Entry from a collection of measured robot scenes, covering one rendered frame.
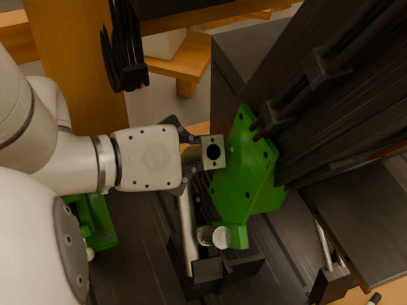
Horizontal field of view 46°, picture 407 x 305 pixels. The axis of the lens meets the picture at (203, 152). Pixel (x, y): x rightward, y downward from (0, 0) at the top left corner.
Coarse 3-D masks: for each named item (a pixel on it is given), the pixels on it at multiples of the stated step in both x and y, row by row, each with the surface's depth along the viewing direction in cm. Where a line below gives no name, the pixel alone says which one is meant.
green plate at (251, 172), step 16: (240, 112) 75; (240, 128) 76; (256, 128) 71; (240, 144) 76; (256, 144) 72; (272, 144) 69; (240, 160) 77; (256, 160) 72; (272, 160) 69; (224, 176) 82; (240, 176) 77; (256, 176) 73; (272, 176) 74; (224, 192) 83; (240, 192) 78; (256, 192) 74; (272, 192) 78; (224, 208) 83; (240, 208) 78; (256, 208) 79; (272, 208) 81; (240, 224) 79
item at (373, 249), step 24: (360, 168) 85; (384, 168) 85; (312, 192) 81; (336, 192) 81; (360, 192) 81; (384, 192) 81; (336, 216) 78; (360, 216) 78; (384, 216) 78; (336, 240) 76; (360, 240) 75; (384, 240) 75; (360, 264) 72; (384, 264) 72
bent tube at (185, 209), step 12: (204, 144) 76; (216, 144) 77; (180, 156) 86; (192, 156) 82; (204, 156) 76; (216, 156) 79; (204, 168) 76; (216, 168) 77; (180, 204) 89; (192, 204) 90; (180, 216) 89; (192, 216) 89; (180, 228) 90; (192, 228) 89; (192, 240) 89; (192, 252) 89; (192, 276) 88
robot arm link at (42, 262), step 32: (0, 192) 22; (32, 192) 23; (0, 224) 21; (32, 224) 22; (64, 224) 23; (0, 256) 20; (32, 256) 21; (64, 256) 22; (0, 288) 20; (32, 288) 21; (64, 288) 22
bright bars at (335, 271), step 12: (324, 240) 85; (324, 252) 85; (336, 252) 86; (336, 264) 86; (324, 276) 84; (336, 276) 84; (348, 276) 85; (324, 288) 86; (336, 288) 87; (348, 288) 90; (324, 300) 90; (336, 300) 92
